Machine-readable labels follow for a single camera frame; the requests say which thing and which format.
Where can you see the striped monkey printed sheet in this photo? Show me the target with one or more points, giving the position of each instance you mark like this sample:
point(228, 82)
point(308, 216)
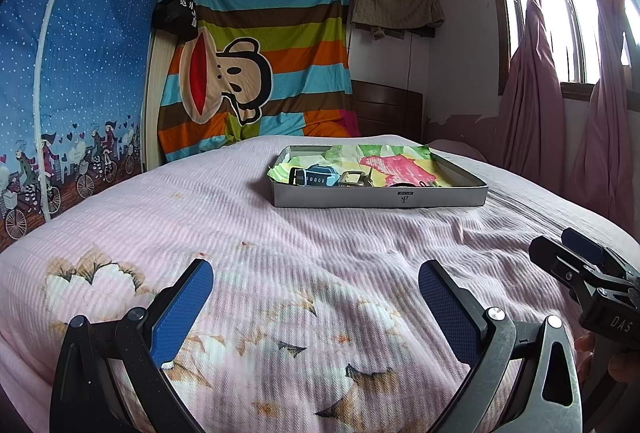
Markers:
point(290, 43)

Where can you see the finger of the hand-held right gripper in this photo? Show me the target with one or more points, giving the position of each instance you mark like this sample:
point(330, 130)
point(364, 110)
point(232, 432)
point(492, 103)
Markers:
point(582, 245)
point(555, 260)

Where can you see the khaki hanging garment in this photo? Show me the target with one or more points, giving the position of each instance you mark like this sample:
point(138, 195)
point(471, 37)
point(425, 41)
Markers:
point(395, 5)

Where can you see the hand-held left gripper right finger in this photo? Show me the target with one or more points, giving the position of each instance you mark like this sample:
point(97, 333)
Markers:
point(447, 313)

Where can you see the blue smartwatch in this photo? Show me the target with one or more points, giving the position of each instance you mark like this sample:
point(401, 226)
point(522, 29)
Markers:
point(315, 177)

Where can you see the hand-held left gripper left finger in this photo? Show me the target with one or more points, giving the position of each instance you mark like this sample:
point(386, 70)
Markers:
point(182, 308)

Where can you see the grey shallow box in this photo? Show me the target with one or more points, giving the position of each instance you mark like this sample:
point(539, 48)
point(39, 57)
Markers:
point(380, 198)

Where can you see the window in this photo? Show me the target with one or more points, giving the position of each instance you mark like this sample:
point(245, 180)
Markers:
point(575, 13)

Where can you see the colourful paper box liner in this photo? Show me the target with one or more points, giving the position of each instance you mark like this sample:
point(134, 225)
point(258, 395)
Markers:
point(395, 163)

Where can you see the black hanging bag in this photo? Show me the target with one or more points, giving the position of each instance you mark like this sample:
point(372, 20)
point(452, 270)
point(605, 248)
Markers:
point(175, 13)

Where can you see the dark wooden headboard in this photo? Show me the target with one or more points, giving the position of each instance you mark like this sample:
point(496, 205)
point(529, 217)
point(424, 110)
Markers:
point(390, 110)

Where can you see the olive metal buckle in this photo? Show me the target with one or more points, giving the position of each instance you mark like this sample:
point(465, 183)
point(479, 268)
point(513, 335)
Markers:
point(356, 179)

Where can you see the blue dotted printed wardrobe cloth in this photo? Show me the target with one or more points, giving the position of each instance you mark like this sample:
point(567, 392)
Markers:
point(85, 63)

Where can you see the person's right hand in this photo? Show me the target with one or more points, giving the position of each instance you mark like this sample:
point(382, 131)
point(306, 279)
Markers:
point(625, 368)

